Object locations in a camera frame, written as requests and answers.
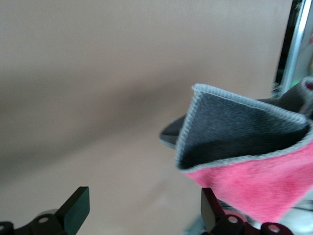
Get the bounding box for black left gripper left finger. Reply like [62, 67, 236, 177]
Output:
[14, 186, 90, 235]

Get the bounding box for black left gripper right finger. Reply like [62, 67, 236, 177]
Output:
[201, 188, 260, 235]

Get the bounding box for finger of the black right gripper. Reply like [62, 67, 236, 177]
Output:
[159, 116, 187, 150]

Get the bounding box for pink grey-edged towel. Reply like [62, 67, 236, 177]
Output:
[176, 75, 313, 222]

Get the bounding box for aluminium frame profile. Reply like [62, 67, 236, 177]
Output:
[275, 0, 313, 95]

